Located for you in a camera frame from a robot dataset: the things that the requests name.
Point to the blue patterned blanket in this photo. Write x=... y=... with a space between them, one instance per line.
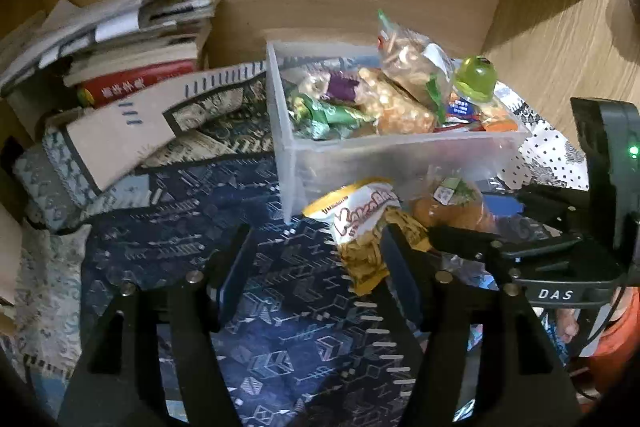
x=300 y=332

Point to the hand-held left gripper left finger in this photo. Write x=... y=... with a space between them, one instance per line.
x=231 y=279

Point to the orange bread packet green label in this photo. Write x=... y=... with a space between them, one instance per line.
x=450 y=207

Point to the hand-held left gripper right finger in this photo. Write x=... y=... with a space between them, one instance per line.
x=400 y=267

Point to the white floral cloth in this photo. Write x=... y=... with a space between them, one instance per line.
x=545 y=147

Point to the person's right hand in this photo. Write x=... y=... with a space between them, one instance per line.
x=565 y=327

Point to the yellow snack packet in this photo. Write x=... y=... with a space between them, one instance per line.
x=360 y=227

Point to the purple snack wrapper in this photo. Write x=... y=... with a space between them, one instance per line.
x=344 y=87

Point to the clear plastic storage box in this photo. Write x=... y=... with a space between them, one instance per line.
x=400 y=157

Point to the green foil snack packet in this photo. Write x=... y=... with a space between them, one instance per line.
x=325 y=117

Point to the brown snack green-ended wrapper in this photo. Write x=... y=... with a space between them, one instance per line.
x=415 y=57

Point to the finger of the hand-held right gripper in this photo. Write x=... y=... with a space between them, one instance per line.
x=507 y=206
x=465 y=244

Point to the stack of loose papers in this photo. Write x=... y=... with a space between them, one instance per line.
x=110 y=17

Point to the green jelly cup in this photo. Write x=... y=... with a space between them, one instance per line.
x=475 y=79

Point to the small blue red packet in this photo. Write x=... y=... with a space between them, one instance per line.
x=462 y=107

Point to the person's right forearm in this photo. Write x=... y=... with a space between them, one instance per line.
x=617 y=342

